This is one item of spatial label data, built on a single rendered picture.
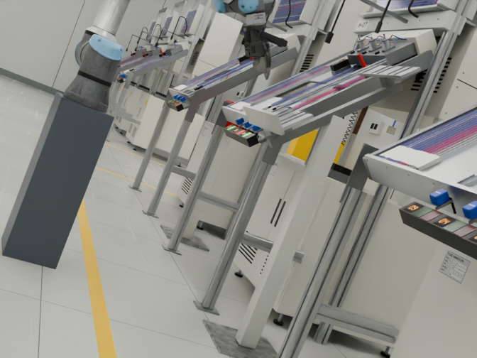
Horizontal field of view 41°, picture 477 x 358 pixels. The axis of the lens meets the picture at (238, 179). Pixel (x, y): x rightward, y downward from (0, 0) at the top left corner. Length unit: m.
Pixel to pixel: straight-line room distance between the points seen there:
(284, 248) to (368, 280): 0.65
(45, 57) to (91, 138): 8.90
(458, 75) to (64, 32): 8.92
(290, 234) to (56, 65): 9.17
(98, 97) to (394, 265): 1.35
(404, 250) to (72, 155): 1.38
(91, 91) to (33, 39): 8.89
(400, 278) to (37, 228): 1.44
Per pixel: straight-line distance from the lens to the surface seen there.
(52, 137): 2.15
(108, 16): 2.34
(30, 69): 11.05
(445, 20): 2.63
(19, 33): 11.05
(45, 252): 2.24
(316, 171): 2.09
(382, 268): 2.69
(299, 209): 2.10
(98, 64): 2.18
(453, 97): 2.70
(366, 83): 2.50
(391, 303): 2.77
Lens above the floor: 0.68
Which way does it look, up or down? 4 degrees down
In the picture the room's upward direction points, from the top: 22 degrees clockwise
